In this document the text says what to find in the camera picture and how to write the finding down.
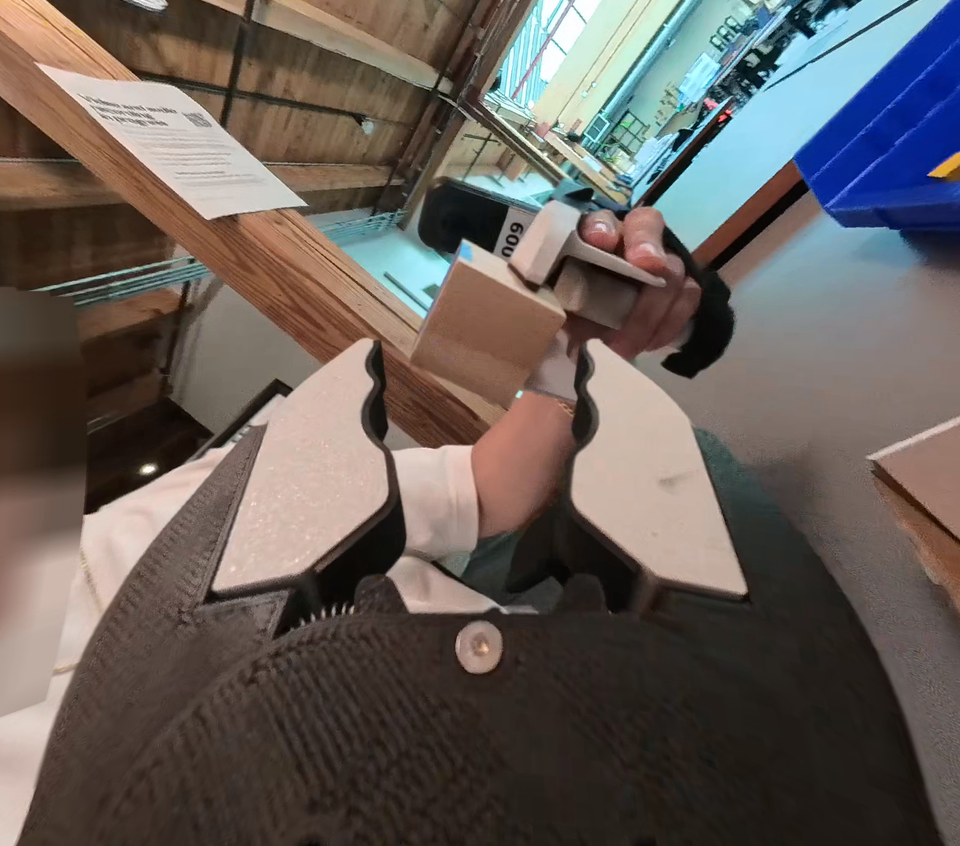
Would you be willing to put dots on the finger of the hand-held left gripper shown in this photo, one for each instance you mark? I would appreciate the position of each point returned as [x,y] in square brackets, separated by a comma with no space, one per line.
[544,245]
[555,373]

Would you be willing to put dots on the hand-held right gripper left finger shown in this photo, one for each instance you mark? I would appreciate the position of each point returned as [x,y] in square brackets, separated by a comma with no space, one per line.
[315,471]

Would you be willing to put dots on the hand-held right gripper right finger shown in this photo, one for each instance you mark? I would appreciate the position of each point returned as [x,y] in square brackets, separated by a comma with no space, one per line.
[652,486]

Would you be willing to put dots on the tan wooden cube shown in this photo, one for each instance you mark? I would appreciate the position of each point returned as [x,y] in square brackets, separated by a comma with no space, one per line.
[487,328]

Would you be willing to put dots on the white cardboard box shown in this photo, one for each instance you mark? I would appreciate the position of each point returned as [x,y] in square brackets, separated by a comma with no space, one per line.
[922,486]

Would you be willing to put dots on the person's left forearm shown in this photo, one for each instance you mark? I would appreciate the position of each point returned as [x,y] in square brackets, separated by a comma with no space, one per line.
[517,471]

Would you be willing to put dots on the person's left hand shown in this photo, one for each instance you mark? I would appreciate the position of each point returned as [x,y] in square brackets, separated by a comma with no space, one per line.
[660,317]

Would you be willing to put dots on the black framed sign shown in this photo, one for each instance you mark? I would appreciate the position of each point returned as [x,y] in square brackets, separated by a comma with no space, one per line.
[240,414]

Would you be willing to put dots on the person's white shirt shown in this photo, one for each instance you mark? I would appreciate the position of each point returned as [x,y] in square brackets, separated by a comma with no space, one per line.
[127,561]

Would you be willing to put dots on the thick wooden beam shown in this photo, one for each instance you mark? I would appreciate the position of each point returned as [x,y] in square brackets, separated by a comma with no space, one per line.
[225,245]

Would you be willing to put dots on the grey metal pipe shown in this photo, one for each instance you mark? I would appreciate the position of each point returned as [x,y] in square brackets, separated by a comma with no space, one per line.
[675,13]

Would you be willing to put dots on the white paper notice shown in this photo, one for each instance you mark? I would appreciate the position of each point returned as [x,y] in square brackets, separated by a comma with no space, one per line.
[180,140]

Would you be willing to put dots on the blue plastic bin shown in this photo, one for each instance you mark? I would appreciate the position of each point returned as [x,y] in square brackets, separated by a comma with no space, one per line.
[885,133]

